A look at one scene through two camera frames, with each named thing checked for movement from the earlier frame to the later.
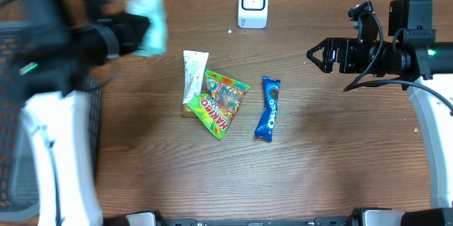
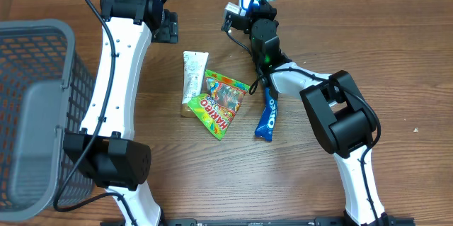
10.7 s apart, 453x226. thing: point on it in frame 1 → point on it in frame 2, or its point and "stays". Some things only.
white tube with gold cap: [194, 66] stays
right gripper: [344, 52] → [261, 7]
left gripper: [132, 23] → [170, 32]
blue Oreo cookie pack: [265, 127] stays
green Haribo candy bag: [216, 108] stays
